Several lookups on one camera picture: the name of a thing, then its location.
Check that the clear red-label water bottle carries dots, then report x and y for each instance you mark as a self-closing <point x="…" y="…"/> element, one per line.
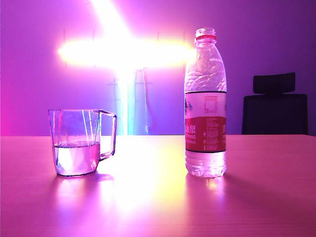
<point x="206" y="133"/>

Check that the clear angular plastic mug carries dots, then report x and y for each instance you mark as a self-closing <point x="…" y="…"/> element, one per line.
<point x="74" y="158"/>

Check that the horizontal glowing light bar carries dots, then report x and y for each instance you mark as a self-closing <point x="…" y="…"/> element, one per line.
<point x="123" y="53"/>

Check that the diagonal glowing light strip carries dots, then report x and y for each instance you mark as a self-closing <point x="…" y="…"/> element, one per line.
<point x="111" y="17"/>

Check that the black office chair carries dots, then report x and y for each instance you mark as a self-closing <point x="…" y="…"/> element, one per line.
<point x="276" y="113"/>

